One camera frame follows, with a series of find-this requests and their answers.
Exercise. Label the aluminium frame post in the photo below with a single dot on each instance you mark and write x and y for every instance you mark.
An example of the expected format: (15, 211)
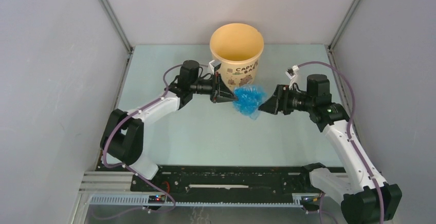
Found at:
(107, 8)
(345, 21)

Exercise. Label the left small circuit board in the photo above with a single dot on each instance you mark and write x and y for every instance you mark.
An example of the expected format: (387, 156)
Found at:
(156, 199)

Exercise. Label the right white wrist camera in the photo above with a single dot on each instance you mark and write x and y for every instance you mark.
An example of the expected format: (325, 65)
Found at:
(292, 74)

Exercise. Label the left aluminium frame post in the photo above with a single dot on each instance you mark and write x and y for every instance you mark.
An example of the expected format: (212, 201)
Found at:
(107, 8)

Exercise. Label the blue plastic trash bag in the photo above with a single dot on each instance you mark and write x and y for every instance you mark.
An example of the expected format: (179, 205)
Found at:
(250, 97)

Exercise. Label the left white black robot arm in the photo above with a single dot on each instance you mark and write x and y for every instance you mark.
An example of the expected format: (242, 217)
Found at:
(122, 141)

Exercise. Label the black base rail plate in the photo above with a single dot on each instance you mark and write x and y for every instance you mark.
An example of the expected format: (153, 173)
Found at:
(245, 183)

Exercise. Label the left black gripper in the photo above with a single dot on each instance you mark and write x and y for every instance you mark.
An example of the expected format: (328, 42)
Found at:
(218, 87)

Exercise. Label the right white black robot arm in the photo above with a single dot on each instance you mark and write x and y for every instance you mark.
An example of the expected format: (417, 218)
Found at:
(366, 197)

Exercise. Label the right small circuit board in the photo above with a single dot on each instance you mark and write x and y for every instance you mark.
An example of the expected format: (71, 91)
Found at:
(312, 200)

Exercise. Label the yellow cartoon trash bin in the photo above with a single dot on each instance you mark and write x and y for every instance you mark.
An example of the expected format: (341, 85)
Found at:
(238, 47)

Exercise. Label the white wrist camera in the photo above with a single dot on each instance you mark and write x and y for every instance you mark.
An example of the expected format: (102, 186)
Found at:
(292, 74)
(214, 66)

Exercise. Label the right aluminium frame post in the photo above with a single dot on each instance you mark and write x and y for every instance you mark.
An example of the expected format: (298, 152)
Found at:
(345, 21)

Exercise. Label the small circuit board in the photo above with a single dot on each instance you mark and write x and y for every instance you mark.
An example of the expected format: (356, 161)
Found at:
(312, 200)
(156, 199)

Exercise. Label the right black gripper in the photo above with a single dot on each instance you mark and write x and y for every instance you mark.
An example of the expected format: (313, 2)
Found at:
(278, 101)

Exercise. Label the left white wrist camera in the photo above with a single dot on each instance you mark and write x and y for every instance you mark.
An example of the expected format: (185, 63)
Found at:
(214, 66)

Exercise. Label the grey slotted cable duct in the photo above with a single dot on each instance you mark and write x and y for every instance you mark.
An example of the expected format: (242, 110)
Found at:
(145, 200)

